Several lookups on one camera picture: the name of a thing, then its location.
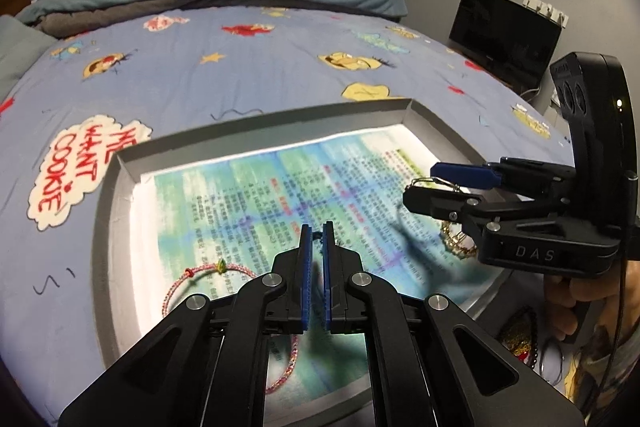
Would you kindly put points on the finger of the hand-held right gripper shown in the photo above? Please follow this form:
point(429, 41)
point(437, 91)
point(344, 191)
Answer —
point(435, 202)
point(465, 174)

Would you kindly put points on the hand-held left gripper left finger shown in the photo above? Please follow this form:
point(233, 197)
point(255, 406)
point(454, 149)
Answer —
point(306, 279)

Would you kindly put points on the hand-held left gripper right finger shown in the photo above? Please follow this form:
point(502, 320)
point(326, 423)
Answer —
point(327, 279)

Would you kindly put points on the grey shallow tray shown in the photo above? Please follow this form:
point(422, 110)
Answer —
point(117, 217)

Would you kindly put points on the person's right hand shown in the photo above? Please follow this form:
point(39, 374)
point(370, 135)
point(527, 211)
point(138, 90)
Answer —
point(560, 302)

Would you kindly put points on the printed paper sheet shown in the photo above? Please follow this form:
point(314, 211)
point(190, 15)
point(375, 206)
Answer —
point(250, 192)

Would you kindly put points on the black monitor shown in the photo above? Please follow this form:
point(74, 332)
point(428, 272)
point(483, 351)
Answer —
point(500, 32)

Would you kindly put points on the gold and red ornament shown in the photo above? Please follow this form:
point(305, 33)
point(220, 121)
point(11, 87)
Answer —
point(517, 339)

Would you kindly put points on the silver bangles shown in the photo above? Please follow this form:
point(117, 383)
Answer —
point(552, 357)

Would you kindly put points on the blue cartoon printed bedsheet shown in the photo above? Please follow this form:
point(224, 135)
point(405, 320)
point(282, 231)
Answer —
point(250, 72)

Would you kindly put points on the grey blanket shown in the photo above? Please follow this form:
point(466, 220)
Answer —
point(75, 24)

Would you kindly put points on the teal pillow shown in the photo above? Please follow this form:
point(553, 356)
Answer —
point(20, 52)

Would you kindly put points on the white wall hook rack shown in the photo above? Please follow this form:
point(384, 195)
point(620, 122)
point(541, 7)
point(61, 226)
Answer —
point(547, 9)

